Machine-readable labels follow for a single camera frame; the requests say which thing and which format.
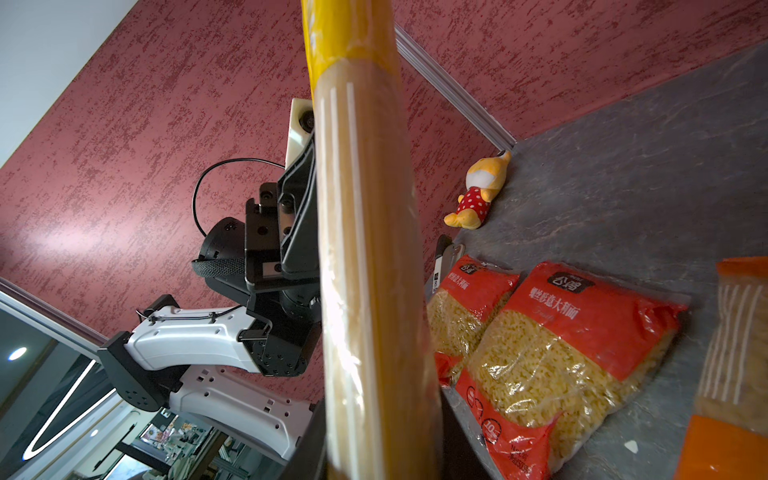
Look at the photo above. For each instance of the orange macaroni bag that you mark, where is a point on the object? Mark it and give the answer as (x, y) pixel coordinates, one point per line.
(727, 433)

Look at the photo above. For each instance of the left aluminium corner post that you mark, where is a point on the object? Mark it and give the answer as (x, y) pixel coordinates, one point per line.
(485, 123)

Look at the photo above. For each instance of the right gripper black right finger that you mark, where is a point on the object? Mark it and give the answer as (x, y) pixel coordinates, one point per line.
(460, 462)

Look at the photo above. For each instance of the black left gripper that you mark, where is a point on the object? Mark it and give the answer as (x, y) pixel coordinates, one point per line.
(269, 263)

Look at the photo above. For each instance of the yellow plush toy red dress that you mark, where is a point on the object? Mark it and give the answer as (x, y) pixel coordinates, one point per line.
(483, 182)

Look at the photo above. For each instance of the yellow spaghetti bag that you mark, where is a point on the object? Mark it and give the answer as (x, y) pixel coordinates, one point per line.
(383, 406)

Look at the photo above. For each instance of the red macaroni bag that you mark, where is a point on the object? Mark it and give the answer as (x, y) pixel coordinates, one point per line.
(463, 306)
(567, 350)

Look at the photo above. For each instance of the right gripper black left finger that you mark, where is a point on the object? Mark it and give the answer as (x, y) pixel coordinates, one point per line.
(309, 461)

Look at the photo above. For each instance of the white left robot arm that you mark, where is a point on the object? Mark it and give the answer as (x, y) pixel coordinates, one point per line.
(194, 360)

